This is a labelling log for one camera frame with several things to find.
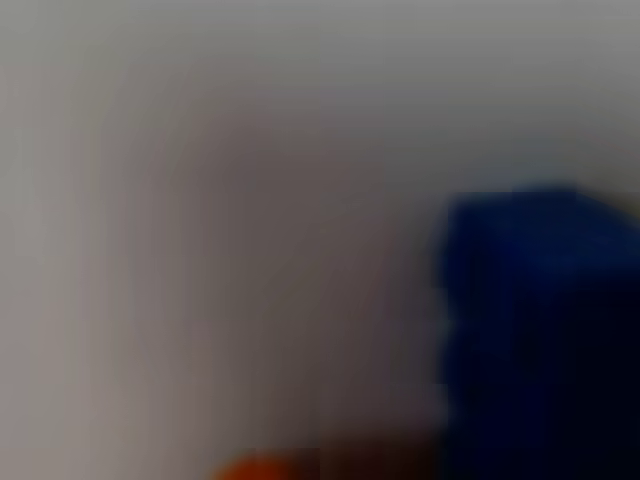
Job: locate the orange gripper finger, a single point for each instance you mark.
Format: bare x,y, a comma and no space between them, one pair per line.
255,470

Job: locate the blue block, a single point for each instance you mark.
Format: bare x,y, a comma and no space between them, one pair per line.
540,325

